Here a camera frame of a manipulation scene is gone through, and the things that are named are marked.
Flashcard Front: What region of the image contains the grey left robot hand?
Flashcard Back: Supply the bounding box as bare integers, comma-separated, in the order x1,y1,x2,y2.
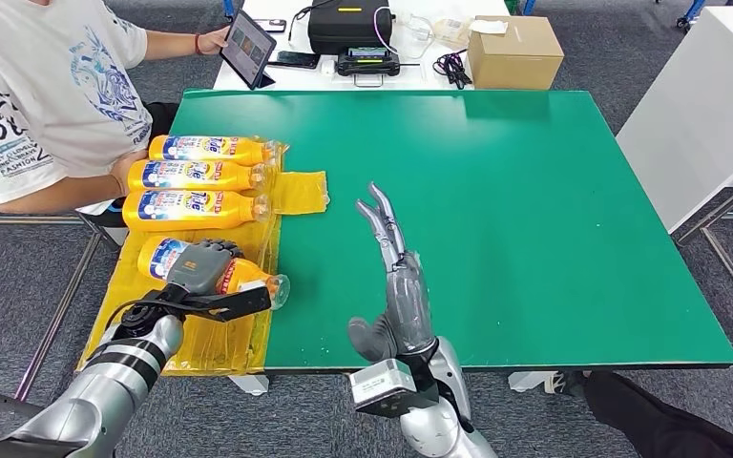
165,239,244,297

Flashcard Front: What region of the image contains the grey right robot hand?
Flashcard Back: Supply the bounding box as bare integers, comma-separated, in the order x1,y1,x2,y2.
347,181,438,363

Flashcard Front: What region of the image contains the person's right hand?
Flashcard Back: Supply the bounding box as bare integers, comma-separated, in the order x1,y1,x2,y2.
110,148,151,198

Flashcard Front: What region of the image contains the person's left hand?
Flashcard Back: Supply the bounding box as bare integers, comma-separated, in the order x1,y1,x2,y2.
197,24,232,57

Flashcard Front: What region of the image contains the orange detergent bottle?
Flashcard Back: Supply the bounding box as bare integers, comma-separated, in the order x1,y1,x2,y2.
136,235,292,312
121,189,273,233
127,158,274,194
148,134,283,169

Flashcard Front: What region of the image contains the black tablet computer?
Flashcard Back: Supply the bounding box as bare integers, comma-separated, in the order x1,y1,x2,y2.
220,8,278,91

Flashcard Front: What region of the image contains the yellow taped cardboard mat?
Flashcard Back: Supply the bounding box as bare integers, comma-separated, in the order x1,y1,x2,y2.
75,134,332,379

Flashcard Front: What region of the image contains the person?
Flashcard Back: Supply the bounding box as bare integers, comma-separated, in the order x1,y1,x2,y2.
0,0,234,229

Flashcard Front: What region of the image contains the white table foot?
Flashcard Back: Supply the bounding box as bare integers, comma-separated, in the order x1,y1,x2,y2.
508,370,548,393
227,374,272,398

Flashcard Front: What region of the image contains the black carry bag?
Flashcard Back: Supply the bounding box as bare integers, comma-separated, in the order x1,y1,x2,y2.
307,0,397,55

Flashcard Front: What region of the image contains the black remote controller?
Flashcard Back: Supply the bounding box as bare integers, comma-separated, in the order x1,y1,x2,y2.
334,46,404,89

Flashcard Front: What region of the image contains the person's foot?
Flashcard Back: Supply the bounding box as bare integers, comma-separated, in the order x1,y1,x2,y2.
544,370,590,398

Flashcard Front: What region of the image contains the clear plastic bag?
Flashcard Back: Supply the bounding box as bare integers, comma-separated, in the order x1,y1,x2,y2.
434,16,474,50

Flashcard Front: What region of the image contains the brown cardboard box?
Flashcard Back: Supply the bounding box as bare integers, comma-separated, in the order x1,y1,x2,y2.
466,14,566,91

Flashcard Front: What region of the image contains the white tissue paper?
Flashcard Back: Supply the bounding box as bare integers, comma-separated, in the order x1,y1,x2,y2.
468,17,510,34

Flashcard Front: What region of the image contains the person's leg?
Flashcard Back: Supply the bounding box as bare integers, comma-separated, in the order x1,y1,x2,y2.
584,370,733,458

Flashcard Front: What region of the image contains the white desk with metal legs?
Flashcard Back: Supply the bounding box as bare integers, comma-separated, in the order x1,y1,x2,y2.
616,5,733,333

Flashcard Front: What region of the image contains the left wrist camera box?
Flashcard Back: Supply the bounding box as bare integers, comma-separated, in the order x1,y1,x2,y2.
218,280,274,323

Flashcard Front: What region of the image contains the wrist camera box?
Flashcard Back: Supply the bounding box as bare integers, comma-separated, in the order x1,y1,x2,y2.
348,359,440,420
218,280,274,323

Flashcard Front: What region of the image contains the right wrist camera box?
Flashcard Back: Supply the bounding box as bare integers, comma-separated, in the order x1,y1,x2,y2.
348,359,440,420

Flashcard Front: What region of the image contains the pink cable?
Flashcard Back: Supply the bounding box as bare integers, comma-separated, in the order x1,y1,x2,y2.
373,5,403,55

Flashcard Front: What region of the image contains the black cable bundle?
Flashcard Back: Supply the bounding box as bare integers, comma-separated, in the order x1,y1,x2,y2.
432,48,475,91

